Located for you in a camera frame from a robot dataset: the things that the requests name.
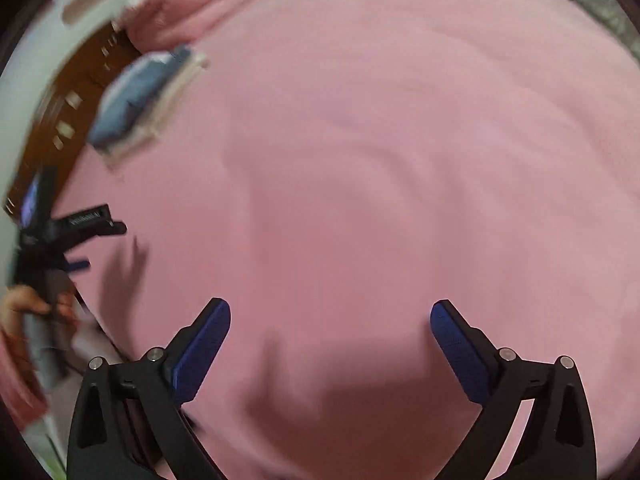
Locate white folded cloth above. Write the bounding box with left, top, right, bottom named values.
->
left=102, top=47, right=210, bottom=168

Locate person's left hand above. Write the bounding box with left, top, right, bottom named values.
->
left=0, top=285, right=78, bottom=333

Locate wooden headboard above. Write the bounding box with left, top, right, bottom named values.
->
left=5, top=20, right=146, bottom=221

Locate pink bed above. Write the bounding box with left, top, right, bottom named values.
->
left=50, top=0, right=640, bottom=480

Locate pink folded quilt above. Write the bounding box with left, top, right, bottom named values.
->
left=117, top=0, right=261, bottom=56

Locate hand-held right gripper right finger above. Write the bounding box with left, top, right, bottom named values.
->
left=430, top=299, right=598, bottom=480

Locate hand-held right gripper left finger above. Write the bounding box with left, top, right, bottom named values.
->
left=66, top=297, right=232, bottom=480

